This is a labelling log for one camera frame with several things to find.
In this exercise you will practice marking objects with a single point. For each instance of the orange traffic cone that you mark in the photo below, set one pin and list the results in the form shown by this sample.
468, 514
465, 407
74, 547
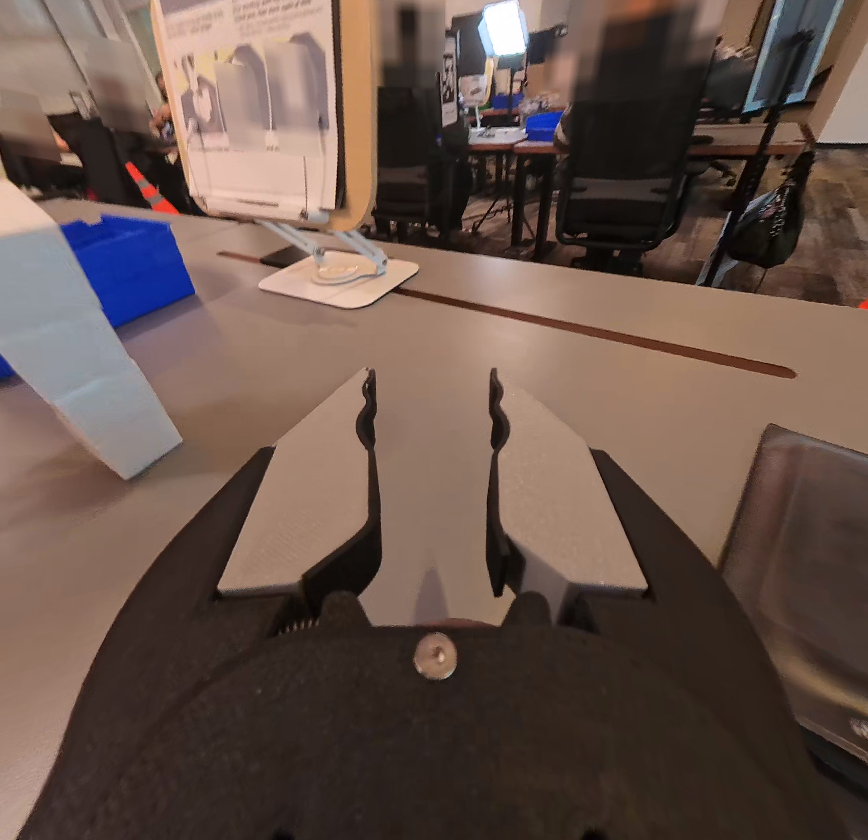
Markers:
152, 193

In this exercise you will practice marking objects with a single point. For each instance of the blue plastic bin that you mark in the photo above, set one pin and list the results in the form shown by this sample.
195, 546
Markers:
135, 270

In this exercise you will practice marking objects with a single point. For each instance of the white stand with wooden board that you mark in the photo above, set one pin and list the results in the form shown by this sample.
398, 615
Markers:
352, 108

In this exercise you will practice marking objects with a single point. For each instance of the large display screen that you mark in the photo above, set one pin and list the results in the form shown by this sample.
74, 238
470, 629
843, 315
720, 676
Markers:
793, 40

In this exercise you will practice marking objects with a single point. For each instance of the black office chair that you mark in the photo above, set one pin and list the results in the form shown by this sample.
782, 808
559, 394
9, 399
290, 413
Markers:
407, 148
624, 203

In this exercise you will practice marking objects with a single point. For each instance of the small blue storage bin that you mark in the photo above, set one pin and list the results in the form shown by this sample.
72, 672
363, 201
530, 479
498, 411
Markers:
544, 125

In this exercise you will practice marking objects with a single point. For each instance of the bright studio light panel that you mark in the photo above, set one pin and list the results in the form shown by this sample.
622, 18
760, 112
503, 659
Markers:
505, 26

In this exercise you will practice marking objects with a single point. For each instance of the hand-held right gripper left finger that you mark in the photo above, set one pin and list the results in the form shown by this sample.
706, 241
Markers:
305, 514

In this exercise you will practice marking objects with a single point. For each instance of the printed instruction sheet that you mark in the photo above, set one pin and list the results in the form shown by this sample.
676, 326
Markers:
285, 176

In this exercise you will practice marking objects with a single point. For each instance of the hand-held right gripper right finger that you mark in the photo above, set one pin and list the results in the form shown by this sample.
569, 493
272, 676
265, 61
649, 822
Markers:
563, 514

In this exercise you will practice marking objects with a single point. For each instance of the background work table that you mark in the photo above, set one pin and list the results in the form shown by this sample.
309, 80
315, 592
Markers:
732, 142

